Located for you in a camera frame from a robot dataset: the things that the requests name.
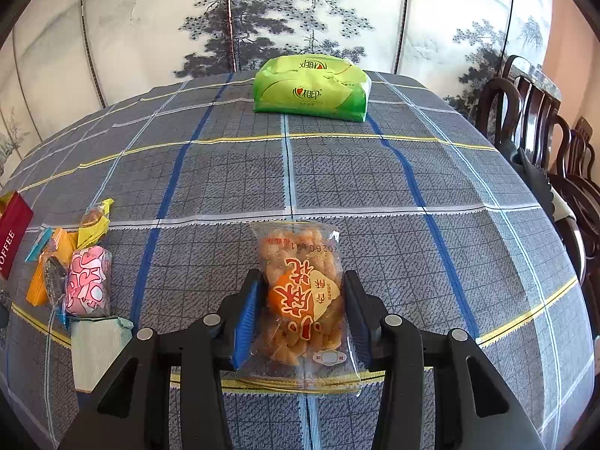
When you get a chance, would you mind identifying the blue clear-window snack packet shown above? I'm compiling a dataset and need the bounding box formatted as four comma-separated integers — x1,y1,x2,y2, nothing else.
25,226,72,324

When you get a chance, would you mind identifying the red candy box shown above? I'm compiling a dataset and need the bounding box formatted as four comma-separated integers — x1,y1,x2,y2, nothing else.
0,190,35,280

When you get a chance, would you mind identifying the folding screen with painted trees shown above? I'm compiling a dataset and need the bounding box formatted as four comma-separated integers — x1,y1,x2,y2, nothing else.
0,0,550,188

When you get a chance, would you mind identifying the white napkin pack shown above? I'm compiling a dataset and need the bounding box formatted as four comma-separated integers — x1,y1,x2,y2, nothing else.
69,316,135,393

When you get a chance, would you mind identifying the grey plaid tablecloth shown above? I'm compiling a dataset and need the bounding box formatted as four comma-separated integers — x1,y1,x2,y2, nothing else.
0,69,594,450

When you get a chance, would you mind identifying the pink patterned packet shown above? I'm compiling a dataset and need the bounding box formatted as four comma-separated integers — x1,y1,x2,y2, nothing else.
64,244,114,318

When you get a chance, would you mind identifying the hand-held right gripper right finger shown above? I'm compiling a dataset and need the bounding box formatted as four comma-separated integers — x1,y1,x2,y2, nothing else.
342,269,547,450

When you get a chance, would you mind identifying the clear fried dough twist bag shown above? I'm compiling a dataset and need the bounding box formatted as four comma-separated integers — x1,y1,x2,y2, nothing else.
234,220,363,395

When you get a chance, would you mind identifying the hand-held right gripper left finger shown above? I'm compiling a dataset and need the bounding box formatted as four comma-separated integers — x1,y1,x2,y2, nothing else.
58,268,268,450

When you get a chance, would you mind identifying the black scalloped cloth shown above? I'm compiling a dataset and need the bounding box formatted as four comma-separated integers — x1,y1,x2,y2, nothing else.
498,143,578,226

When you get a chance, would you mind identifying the green tissue pack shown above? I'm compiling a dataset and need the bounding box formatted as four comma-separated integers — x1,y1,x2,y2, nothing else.
253,55,372,123

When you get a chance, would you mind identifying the dark wooden chair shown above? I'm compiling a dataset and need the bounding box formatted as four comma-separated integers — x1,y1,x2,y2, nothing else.
475,54,564,170
547,116,600,291

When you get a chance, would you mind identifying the orange snack packet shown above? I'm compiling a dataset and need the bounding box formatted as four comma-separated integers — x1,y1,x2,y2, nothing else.
26,228,78,308

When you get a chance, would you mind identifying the yellow jelly snack packet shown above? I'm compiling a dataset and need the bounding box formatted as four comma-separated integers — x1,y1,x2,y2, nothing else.
76,198,116,250

